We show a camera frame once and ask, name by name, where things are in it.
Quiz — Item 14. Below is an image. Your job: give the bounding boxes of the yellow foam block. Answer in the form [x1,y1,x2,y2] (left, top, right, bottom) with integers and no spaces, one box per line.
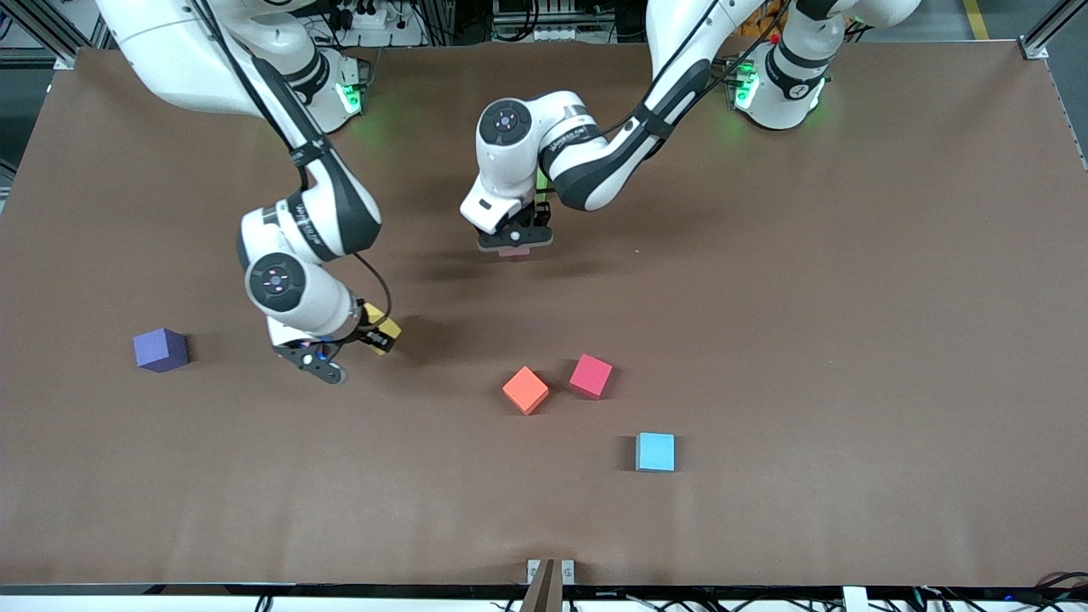
[364,314,404,356]

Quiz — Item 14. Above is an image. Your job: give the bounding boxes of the white rack equipment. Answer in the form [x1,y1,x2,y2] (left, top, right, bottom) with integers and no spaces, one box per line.
[491,0,596,42]

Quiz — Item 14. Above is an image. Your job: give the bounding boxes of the black cable bundle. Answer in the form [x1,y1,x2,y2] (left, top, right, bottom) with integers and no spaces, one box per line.
[905,571,1088,612]

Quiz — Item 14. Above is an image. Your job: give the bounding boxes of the light blue foam block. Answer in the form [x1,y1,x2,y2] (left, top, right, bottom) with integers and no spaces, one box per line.
[635,432,677,473]

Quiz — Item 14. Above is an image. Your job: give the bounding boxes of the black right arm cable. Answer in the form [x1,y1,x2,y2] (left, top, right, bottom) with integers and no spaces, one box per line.
[191,0,394,324]

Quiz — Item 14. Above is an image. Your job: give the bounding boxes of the aluminium frame profile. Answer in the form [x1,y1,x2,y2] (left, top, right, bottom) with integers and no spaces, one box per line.
[1018,0,1088,62]
[0,0,111,71]

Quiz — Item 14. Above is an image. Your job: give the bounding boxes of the purple foam block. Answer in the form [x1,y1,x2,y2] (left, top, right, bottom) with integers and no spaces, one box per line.
[133,327,190,374]

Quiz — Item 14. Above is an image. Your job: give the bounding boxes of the brown pole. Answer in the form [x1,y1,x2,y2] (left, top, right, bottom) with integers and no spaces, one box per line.
[518,558,558,612]

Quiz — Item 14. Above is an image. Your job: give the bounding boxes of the brown table cover sheet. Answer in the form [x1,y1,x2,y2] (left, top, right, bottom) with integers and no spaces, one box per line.
[0,42,1088,587]

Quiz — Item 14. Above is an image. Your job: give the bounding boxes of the red foam block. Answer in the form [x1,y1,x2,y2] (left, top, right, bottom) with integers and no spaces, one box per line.
[568,353,615,400]

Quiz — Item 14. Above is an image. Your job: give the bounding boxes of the white power strip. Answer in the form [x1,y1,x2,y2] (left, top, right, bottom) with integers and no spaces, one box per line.
[327,0,389,31]

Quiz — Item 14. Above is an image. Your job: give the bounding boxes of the orange foam block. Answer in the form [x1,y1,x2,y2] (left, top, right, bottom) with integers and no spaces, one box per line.
[501,365,551,417]

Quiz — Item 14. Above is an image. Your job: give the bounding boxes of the small metal bracket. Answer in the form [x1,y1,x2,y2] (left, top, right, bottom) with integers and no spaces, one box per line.
[526,558,576,587]

